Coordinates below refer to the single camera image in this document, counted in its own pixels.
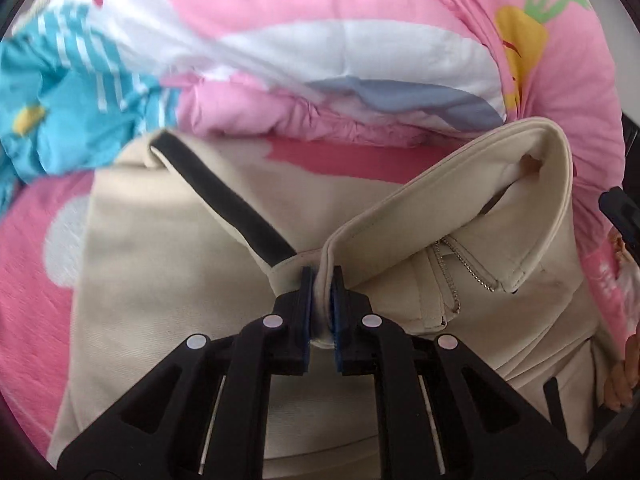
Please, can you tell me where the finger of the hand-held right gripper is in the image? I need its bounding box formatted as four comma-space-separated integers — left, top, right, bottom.
597, 187, 640, 241

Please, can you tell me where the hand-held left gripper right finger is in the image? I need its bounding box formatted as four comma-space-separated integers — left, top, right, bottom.
327, 265, 586, 480

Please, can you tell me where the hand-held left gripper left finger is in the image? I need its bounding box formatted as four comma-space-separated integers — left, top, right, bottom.
57, 265, 316, 480

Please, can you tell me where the cream zip jacket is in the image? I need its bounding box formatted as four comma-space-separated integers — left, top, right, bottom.
50, 117, 626, 480

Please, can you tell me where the person's right hand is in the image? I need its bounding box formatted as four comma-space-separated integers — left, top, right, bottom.
602, 330, 640, 409

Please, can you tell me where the dark headboard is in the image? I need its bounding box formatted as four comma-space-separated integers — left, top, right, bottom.
620, 110, 640, 161

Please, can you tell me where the pink floral bed blanket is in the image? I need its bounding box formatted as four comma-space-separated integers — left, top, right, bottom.
0, 137, 640, 441

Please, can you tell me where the pink and blue printed quilt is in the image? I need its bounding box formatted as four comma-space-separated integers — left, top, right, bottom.
0, 0, 633, 261

